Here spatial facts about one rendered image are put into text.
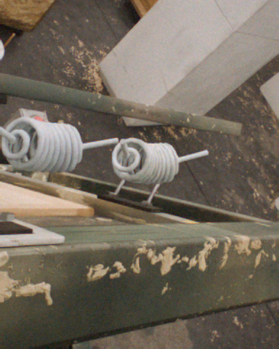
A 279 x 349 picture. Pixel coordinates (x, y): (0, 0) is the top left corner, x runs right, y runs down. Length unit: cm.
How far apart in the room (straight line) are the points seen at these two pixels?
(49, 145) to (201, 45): 316
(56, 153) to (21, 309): 21
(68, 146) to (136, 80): 342
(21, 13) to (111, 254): 333
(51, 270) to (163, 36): 348
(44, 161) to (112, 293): 18
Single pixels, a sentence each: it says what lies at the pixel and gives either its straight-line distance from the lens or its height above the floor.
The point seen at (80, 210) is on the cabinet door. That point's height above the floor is 133.
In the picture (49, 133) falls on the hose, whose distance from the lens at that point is 67.
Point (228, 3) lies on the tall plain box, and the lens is 372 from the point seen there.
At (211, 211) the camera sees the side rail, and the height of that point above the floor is 147.
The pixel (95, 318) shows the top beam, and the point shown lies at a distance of 61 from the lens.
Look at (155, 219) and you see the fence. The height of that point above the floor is 147.
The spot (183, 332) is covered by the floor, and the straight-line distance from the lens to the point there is 353.
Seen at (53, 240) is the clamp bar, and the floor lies 186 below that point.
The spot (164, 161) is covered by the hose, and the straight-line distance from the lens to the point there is 83.
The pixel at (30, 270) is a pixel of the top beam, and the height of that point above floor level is 186.
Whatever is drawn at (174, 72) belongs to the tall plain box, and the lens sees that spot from 389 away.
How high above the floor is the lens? 227
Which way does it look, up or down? 35 degrees down
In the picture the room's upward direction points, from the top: 51 degrees clockwise
